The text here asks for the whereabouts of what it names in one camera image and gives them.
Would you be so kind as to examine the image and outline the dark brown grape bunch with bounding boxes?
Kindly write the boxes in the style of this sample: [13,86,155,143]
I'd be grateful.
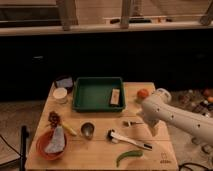
[48,111,60,128]

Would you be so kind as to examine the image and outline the small metal cup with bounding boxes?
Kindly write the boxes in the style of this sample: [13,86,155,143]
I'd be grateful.
[81,122,95,140]

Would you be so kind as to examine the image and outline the silver metal fork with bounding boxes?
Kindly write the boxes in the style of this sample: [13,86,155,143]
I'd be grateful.
[123,121,143,127]

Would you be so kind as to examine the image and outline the orange toy fruit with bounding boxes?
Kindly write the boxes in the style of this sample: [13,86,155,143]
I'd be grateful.
[137,89,149,100]

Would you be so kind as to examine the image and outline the green pea pod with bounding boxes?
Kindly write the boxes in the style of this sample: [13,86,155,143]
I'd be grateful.
[116,150,143,167]

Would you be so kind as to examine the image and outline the grey blue cloth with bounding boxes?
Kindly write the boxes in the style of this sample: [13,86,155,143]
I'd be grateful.
[45,126,65,154]

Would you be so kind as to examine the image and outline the orange bowl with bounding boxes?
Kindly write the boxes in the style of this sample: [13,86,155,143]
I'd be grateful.
[36,130,65,161]

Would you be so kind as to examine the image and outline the yellow toy banana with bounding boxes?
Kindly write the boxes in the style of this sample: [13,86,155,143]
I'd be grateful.
[62,123,77,136]

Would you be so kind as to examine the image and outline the tan wooden block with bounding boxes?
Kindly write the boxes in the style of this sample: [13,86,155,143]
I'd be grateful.
[110,89,120,105]

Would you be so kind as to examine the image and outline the green plastic tray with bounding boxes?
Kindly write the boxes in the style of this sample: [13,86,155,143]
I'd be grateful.
[72,77,126,112]

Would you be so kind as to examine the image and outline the white paper cup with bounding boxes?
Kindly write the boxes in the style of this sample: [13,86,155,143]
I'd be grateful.
[53,87,67,104]

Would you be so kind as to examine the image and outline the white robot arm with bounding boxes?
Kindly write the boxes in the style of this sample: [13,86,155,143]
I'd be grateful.
[141,88,213,146]

